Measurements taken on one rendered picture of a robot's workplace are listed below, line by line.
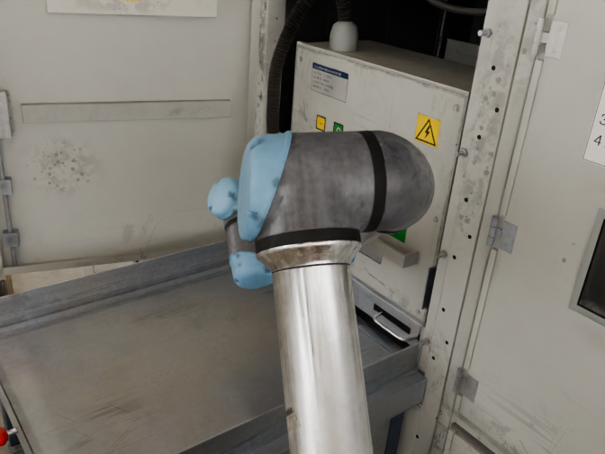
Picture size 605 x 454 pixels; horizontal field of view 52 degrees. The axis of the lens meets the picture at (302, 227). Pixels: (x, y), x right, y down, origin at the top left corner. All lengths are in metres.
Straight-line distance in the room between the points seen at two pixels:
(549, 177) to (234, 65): 0.83
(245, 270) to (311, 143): 0.40
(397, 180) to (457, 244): 0.46
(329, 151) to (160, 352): 0.73
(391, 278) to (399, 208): 0.64
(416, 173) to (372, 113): 0.59
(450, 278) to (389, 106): 0.35
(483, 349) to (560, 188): 0.32
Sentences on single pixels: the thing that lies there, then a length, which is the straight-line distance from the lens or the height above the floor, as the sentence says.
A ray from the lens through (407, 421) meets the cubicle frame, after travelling 1.35.
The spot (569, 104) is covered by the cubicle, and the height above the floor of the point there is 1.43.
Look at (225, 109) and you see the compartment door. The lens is 1.51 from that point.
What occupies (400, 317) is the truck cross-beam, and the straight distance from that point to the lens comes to 1.31.
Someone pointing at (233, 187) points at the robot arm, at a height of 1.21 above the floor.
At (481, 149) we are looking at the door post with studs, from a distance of 1.04.
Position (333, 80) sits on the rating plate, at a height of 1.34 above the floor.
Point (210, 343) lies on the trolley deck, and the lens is 1.29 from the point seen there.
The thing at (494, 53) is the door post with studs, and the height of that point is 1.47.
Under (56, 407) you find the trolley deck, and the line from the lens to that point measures 1.18.
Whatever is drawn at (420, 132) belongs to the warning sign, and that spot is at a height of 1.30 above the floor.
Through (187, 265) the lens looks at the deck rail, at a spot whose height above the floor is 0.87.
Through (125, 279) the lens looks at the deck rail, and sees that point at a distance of 1.45.
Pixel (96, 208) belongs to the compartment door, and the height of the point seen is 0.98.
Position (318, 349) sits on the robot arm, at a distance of 0.63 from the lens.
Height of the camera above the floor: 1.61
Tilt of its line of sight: 26 degrees down
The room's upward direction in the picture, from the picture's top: 5 degrees clockwise
